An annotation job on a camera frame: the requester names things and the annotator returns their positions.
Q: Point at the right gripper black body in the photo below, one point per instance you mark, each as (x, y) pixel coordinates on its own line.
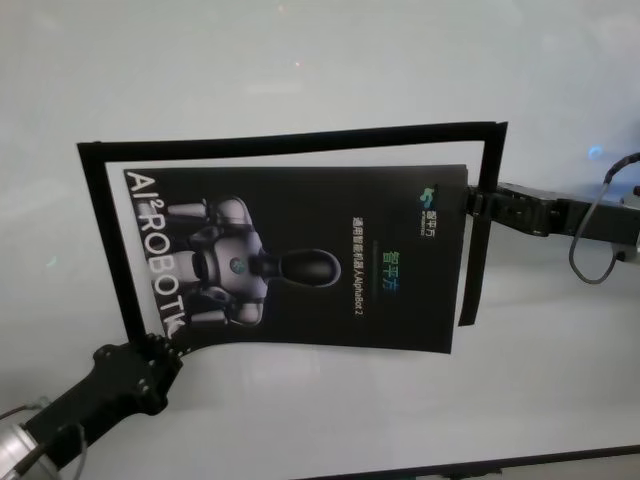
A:
(595, 220)

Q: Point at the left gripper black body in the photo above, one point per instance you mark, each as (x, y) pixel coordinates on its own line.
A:
(90, 405)

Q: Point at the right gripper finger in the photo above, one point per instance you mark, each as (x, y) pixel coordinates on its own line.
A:
(515, 207)

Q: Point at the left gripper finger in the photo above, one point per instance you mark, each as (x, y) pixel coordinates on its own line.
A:
(162, 370)
(117, 357)

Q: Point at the black robot poster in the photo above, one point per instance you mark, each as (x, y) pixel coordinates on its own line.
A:
(320, 225)

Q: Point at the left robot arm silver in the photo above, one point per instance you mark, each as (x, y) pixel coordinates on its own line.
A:
(22, 457)

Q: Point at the black tape frame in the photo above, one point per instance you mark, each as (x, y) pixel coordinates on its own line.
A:
(95, 200)

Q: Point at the black table edge frame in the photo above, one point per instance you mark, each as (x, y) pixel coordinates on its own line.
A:
(450, 460)

